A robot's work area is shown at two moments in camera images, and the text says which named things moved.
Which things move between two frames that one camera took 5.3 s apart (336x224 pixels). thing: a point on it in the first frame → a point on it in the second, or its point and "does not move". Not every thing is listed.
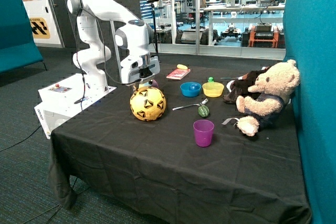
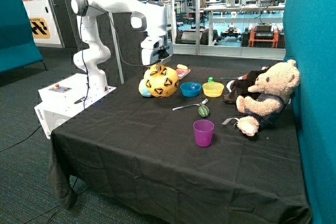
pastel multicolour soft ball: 154,83 → 143,89
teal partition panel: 309,39 does not move
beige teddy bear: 273,88 does not move
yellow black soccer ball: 147,103 → 161,83
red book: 178,73 does not move
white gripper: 136,68 → 156,49
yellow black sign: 39,28 does not move
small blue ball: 194,87 does not move
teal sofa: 18,48 does not move
